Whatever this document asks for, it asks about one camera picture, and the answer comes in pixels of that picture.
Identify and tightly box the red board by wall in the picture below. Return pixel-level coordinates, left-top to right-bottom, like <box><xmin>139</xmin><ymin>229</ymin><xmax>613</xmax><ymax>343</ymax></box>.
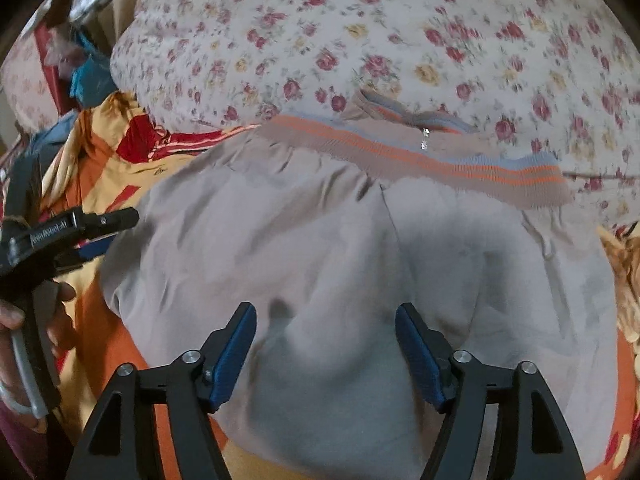
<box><xmin>34</xmin><ymin>23</ymin><xmax>70</xmax><ymax>116</ymax></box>

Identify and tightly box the teal plastic bag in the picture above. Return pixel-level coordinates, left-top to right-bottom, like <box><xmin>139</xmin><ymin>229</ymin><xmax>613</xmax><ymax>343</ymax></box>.
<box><xmin>70</xmin><ymin>32</ymin><xmax>117</xmax><ymax>108</ymax></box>

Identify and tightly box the floral quilt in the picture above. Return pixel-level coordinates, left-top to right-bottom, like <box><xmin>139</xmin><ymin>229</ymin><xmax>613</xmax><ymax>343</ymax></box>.
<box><xmin>111</xmin><ymin>0</ymin><xmax>639</xmax><ymax>226</ymax></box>

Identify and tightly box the blue grey clothes pile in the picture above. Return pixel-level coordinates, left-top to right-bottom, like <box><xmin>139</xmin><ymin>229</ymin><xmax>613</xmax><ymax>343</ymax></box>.
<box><xmin>1</xmin><ymin>110</ymin><xmax>78</xmax><ymax>217</ymax></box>

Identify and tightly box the beige zip jacket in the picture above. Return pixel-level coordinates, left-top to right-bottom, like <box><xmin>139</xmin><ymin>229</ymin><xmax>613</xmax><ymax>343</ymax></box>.
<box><xmin>98</xmin><ymin>86</ymin><xmax>622</xmax><ymax>480</ymax></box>

